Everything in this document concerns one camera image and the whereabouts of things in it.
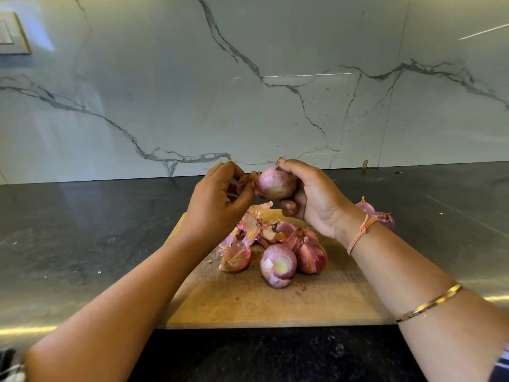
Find wooden cutting board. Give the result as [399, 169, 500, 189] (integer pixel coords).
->
[159, 206, 397, 328]

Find person's right hand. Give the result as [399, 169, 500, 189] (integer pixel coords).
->
[277, 158, 368, 242]

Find orange thread bracelet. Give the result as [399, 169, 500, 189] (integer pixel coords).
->
[347, 214, 392, 256]

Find brownish red onion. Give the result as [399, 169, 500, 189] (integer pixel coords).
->
[253, 165, 300, 202]

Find person's left forearm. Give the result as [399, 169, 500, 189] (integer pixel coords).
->
[24, 236, 212, 382]

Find person's right forearm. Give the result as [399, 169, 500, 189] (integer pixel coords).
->
[346, 217, 509, 382]

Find gold bangle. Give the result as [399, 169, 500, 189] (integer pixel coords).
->
[396, 283, 464, 323]

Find white wall switch plate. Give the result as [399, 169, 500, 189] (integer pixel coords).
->
[0, 12, 31, 56]

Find pile of onion peels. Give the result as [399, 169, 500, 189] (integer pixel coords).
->
[215, 201, 321, 274]

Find red onion with pale patch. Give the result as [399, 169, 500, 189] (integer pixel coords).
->
[260, 243, 299, 290]

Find black white plaid sleeve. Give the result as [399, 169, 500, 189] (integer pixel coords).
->
[0, 348, 27, 382]

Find person's left hand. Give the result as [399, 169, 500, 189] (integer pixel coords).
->
[181, 160, 257, 250]

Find small red onion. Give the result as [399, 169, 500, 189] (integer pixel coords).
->
[355, 195, 376, 216]

